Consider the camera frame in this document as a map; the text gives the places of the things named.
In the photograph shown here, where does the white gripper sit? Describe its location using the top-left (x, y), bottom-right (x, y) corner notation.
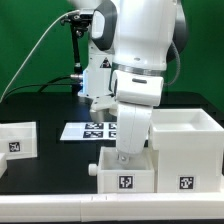
top-left (113, 70), bottom-right (164, 164)

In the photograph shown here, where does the white drawer box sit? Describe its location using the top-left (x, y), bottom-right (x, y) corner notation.
top-left (88, 147), bottom-right (155, 194)
top-left (0, 122), bottom-right (37, 160)

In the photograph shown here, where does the large white drawer cabinet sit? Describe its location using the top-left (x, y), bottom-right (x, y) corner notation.
top-left (148, 109), bottom-right (224, 193)

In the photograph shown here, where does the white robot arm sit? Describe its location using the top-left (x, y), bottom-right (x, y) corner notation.
top-left (68, 0), bottom-right (187, 163)

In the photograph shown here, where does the white marker sheet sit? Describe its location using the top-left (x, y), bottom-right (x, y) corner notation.
top-left (60, 122), bottom-right (117, 141)

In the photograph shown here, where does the white front rail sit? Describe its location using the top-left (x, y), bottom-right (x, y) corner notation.
top-left (0, 193), bottom-right (224, 222)

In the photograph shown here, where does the grey mounted camera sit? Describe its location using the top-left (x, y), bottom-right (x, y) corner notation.
top-left (90, 95), bottom-right (117, 123)

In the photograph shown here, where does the black cable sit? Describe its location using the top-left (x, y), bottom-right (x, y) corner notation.
top-left (1, 75), bottom-right (84, 99)

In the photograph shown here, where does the white left rail piece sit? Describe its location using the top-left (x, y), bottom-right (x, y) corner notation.
top-left (0, 153), bottom-right (7, 178)

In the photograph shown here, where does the black camera stand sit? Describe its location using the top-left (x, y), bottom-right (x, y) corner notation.
top-left (60, 13), bottom-right (89, 95)

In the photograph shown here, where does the white cable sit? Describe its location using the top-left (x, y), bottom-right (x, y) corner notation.
top-left (0, 9), bottom-right (81, 103)

